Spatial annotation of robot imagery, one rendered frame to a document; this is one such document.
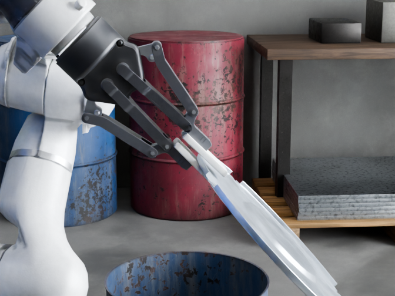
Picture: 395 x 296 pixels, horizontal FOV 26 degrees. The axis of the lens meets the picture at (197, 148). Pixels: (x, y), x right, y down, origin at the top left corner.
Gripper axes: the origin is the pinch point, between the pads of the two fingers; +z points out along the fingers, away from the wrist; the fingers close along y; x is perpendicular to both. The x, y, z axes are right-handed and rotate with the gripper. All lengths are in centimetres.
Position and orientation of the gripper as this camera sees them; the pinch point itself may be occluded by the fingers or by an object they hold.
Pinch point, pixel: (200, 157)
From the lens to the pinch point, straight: 101.9
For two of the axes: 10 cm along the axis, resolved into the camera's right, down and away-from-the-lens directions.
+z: 7.0, 6.8, 2.0
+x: -0.6, -2.2, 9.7
